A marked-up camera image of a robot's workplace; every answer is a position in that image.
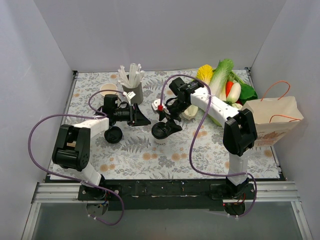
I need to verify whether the green napa cabbage toy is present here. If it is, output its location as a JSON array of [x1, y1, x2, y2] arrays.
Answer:
[[209, 58, 234, 98]]

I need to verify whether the floral table mat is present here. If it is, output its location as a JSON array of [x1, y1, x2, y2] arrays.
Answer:
[[68, 69, 280, 180]]

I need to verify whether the black cup lid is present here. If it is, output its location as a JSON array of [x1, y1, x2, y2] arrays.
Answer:
[[151, 122, 168, 140]]

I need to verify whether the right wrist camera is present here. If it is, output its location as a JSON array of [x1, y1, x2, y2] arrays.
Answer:
[[151, 98, 167, 112]]

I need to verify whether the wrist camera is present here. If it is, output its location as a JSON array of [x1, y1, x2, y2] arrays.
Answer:
[[151, 98, 167, 112], [125, 91, 136, 105]]

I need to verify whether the brown paper bag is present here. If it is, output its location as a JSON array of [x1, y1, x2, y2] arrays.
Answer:
[[242, 92, 304, 147]]

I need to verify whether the cardboard cup carrier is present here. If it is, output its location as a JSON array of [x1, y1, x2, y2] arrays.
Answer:
[[66, 141, 76, 149]]

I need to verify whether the grey straw holder cup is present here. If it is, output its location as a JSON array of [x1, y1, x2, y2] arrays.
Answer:
[[122, 82, 144, 105]]

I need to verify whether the yellow napa cabbage toy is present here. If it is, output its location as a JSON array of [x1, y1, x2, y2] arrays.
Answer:
[[196, 64, 214, 85]]

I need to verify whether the stack of paper cups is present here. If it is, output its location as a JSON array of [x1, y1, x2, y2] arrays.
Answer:
[[100, 83, 119, 97]]

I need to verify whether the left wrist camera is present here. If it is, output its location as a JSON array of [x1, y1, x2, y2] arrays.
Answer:
[[125, 91, 136, 105]]

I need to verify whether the white radish toy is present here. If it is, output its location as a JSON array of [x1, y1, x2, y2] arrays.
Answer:
[[227, 82, 241, 104]]

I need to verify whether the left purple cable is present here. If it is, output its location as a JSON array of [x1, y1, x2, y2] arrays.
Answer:
[[27, 89, 125, 227]]

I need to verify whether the white paper coffee cup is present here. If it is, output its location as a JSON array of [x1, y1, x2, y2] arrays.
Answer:
[[154, 138, 168, 145]]

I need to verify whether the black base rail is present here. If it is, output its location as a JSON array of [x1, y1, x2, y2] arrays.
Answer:
[[77, 179, 255, 212]]

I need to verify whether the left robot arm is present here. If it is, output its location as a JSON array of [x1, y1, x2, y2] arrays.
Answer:
[[52, 94, 151, 200]]

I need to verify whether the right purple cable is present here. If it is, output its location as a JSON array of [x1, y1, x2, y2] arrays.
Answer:
[[159, 74, 258, 218]]

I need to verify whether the purple cable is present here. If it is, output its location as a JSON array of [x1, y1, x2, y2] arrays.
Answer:
[[159, 74, 258, 218], [27, 89, 125, 227]]

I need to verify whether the green vegetable tray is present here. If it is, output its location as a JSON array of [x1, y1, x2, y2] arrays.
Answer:
[[192, 72, 251, 127]]

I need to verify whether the romaine lettuce toy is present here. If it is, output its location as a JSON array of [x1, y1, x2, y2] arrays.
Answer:
[[181, 105, 199, 120]]

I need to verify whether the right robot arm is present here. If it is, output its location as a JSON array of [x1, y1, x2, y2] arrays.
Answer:
[[152, 74, 258, 199]]

